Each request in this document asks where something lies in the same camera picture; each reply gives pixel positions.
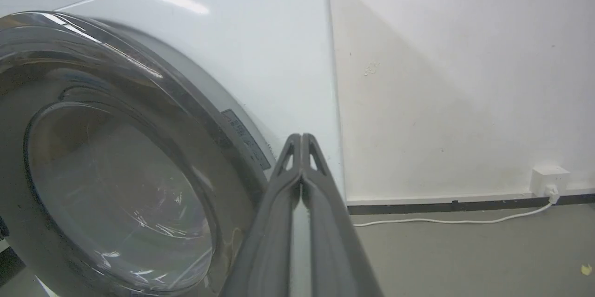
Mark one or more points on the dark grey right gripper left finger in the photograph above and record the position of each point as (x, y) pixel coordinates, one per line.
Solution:
(267, 241)

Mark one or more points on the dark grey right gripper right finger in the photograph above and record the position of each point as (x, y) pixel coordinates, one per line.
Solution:
(334, 246)

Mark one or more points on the grey round washing machine door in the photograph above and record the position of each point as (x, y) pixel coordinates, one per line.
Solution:
(116, 171)

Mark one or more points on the white washing machine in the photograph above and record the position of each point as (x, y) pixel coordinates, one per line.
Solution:
(260, 55)

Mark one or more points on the black skirting strip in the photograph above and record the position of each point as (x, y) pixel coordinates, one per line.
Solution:
(465, 205)

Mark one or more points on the white power plug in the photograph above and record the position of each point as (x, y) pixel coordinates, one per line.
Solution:
(552, 191)

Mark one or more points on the small yellow scrap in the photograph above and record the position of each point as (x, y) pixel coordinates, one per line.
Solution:
(586, 269)

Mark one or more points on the white wall power socket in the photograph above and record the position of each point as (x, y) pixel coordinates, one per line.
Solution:
(546, 180)

